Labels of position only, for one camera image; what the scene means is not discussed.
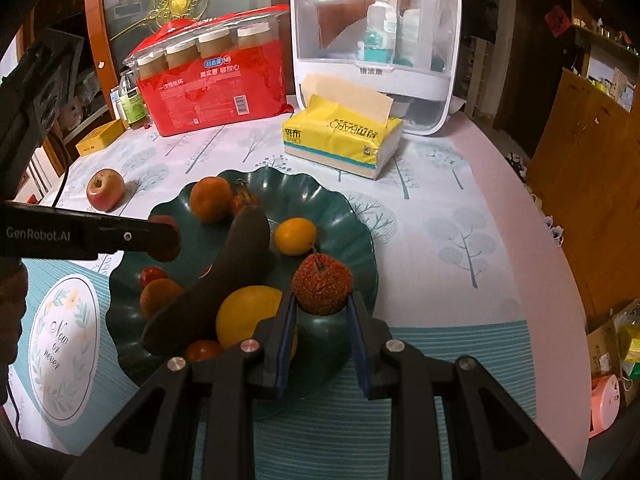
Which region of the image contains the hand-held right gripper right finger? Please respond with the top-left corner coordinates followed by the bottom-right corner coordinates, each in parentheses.
top-left (346, 291), bottom-right (583, 480)

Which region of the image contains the yellow green plastic bag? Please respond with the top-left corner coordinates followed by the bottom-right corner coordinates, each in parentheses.
top-left (612, 300), bottom-right (640, 381)

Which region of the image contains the glass bottle with green label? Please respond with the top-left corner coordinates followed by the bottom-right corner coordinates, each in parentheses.
top-left (117, 72), bottom-right (147, 131)

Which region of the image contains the wall shelf with boxes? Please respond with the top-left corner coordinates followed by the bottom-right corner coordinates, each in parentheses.
top-left (572, 0), bottom-right (640, 111)

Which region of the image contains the red cherry tomato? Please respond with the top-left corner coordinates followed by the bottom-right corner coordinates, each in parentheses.
top-left (140, 266), bottom-right (169, 288)
top-left (185, 339), bottom-right (225, 363)

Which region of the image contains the dark wooden door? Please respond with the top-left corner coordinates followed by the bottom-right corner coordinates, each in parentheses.
top-left (515, 0), bottom-right (573, 126)

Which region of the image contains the small yellow kumquat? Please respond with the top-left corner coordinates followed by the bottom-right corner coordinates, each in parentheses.
top-left (139, 278), bottom-right (185, 318)
top-left (273, 217), bottom-right (318, 256)

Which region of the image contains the dark green wavy plate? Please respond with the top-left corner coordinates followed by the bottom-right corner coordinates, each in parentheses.
top-left (106, 166), bottom-right (378, 421)

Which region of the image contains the brown cardboard box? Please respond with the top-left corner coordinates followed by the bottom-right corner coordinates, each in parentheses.
top-left (585, 317), bottom-right (623, 378)

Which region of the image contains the brown wooden cabinet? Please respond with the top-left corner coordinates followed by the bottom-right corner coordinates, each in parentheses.
top-left (527, 67), bottom-right (640, 318)

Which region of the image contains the white clear storage box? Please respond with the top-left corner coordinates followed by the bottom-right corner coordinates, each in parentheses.
top-left (290, 0), bottom-right (462, 136)

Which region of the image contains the dark overripe banana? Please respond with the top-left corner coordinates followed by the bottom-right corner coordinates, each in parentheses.
top-left (142, 204), bottom-right (272, 358)

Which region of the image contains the tree print tablecloth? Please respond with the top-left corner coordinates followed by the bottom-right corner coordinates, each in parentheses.
top-left (0, 110), bottom-right (588, 480)

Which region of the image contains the yellow tissue pack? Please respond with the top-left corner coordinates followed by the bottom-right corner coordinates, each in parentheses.
top-left (282, 72), bottom-right (405, 181)

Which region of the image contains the clear bottle with teal liquid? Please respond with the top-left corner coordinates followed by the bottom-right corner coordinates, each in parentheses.
top-left (362, 0), bottom-right (400, 63)

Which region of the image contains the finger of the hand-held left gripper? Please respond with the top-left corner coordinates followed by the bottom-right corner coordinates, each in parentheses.
top-left (97, 214), bottom-right (182, 261)

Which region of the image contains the red paper sign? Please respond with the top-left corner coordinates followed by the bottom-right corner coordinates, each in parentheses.
top-left (545, 5), bottom-right (571, 38)

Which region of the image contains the brown red lychee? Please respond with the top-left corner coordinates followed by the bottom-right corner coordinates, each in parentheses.
top-left (148, 214), bottom-right (182, 264)
top-left (291, 245), bottom-right (354, 317)

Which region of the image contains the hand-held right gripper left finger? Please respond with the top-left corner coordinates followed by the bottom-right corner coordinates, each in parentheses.
top-left (62, 290), bottom-right (301, 480)

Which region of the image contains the red apple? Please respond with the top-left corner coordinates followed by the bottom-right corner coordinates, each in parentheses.
top-left (86, 169), bottom-right (126, 212)

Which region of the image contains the yellow cardboard box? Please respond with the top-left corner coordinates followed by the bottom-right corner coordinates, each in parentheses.
top-left (75, 119), bottom-right (126, 158)

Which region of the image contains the pink plastic stool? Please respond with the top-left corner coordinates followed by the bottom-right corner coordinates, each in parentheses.
top-left (589, 374), bottom-right (625, 440)

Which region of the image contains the small orange kumquat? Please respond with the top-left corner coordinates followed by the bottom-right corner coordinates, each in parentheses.
top-left (189, 176), bottom-right (234, 223)

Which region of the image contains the red paper cup package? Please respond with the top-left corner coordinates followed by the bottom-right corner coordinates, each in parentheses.
top-left (122, 5), bottom-right (296, 137)

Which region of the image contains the large orange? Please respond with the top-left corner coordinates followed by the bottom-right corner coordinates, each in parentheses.
top-left (215, 285), bottom-right (299, 353)

